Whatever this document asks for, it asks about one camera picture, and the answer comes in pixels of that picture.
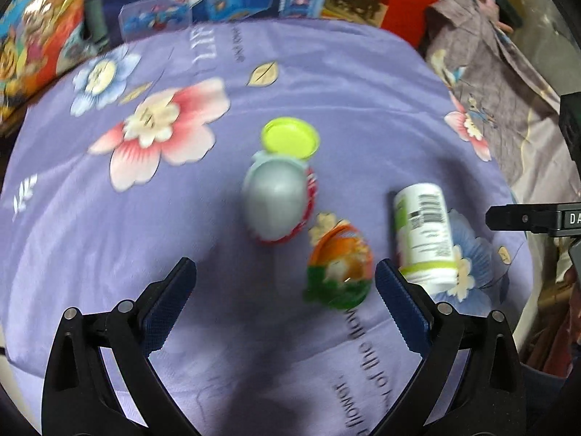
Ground red cardboard box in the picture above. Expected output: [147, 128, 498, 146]
[329, 0, 448, 48]

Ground grey floral cloth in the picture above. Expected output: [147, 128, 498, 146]
[418, 0, 573, 201]

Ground white bottle with barcode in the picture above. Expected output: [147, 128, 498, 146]
[393, 183, 458, 294]

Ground orange cartoon toy box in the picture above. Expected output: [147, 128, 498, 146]
[0, 0, 87, 114]

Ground purple floral blanket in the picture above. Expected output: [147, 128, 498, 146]
[0, 18, 527, 436]

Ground person's blue trousers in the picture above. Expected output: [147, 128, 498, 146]
[513, 359, 581, 436]

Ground lime green lid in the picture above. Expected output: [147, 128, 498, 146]
[261, 117, 320, 161]

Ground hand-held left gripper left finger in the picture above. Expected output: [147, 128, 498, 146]
[42, 257, 200, 436]

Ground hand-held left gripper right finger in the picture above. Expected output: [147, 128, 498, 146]
[370, 258, 529, 436]

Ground dark teal object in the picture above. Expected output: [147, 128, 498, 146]
[488, 0, 523, 28]

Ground orange green egg toy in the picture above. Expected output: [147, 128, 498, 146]
[303, 213, 375, 310]

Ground silver egg-shaped shell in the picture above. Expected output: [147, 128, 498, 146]
[242, 152, 318, 247]

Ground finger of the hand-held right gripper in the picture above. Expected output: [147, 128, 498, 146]
[485, 204, 559, 237]

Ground clear plastic toy package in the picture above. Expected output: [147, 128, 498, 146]
[119, 0, 194, 41]

